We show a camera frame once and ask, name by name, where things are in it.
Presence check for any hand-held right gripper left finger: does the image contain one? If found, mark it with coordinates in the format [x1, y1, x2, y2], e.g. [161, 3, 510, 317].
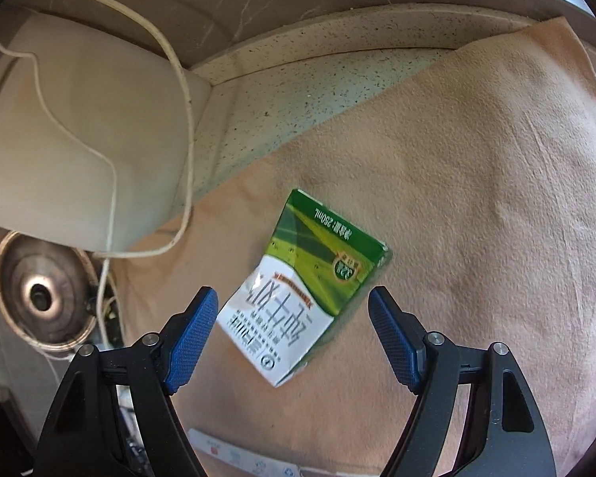
[37, 285, 219, 477]

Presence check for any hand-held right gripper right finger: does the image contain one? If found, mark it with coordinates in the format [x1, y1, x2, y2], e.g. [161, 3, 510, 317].
[368, 285, 558, 477]

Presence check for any green and white milk carton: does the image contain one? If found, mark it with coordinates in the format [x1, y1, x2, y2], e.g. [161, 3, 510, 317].
[216, 188, 394, 389]

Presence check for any white printed sachet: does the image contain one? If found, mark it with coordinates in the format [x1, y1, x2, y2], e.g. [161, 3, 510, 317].
[186, 426, 381, 477]

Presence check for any steel pot lid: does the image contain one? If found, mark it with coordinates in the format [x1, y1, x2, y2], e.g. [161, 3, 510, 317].
[0, 230, 99, 355]

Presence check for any beige cloth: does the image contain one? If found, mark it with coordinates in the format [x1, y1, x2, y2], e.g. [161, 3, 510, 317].
[110, 16, 596, 477]

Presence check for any white cable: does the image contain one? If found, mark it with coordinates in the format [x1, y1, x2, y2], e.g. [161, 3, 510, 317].
[25, 0, 199, 259]
[0, 29, 119, 349]

